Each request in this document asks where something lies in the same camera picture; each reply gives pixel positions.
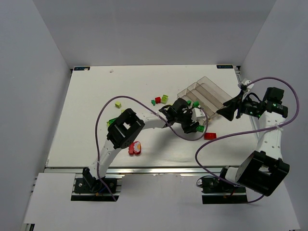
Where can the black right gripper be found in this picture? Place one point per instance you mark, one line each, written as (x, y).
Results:
(239, 106)

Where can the blue table label right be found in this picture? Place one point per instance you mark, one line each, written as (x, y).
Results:
(224, 66)

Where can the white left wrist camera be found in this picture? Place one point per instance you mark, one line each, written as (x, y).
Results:
(198, 114)

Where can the blue table label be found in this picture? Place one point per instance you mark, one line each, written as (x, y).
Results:
(79, 68)
(224, 66)

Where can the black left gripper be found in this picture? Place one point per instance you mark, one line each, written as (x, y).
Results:
(188, 119)

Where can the green on lime long lego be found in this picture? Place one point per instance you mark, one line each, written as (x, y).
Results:
(110, 121)

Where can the pale lime lego cube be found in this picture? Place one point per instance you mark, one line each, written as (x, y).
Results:
(118, 105)

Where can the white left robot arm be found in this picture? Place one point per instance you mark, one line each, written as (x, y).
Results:
(125, 129)

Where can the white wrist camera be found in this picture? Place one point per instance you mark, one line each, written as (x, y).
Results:
(198, 114)
(245, 86)

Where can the small red lego brick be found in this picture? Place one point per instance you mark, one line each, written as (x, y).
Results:
(157, 100)

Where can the clear compartment organizer tray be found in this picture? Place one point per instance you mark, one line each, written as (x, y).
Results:
(209, 95)

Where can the green long lego brick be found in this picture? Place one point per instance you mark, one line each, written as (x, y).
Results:
(200, 128)

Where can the red flower lego block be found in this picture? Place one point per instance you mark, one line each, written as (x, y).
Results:
(134, 148)

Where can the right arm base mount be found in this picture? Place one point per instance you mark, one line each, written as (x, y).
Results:
(216, 192)

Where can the red flat lego brick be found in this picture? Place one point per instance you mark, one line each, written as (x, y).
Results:
(210, 136)

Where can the blue table label left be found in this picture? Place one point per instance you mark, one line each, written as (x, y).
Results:
(79, 68)

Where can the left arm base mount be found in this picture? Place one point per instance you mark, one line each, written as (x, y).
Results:
(99, 193)

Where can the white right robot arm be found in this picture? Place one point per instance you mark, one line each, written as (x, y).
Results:
(263, 170)

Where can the lime 2x2 lego brick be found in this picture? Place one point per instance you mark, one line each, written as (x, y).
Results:
(164, 99)

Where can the green sloped lego brick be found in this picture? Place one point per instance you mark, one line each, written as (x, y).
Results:
(196, 104)

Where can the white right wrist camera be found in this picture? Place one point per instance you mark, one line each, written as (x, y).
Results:
(245, 86)

